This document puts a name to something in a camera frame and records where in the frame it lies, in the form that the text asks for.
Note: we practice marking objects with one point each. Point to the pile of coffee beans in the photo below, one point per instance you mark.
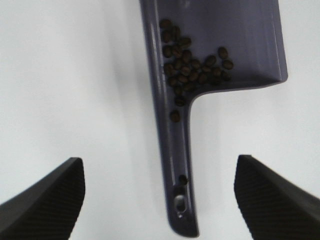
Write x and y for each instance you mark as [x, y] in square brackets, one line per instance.
[184, 74]

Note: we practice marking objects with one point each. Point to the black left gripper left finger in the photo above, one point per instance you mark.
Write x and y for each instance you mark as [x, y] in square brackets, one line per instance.
[47, 210]

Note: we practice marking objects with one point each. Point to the purple plastic dustpan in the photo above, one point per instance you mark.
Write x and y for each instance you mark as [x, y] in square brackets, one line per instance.
[198, 47]

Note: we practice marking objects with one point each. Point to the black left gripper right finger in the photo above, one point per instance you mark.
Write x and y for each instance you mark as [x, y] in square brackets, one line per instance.
[272, 207]

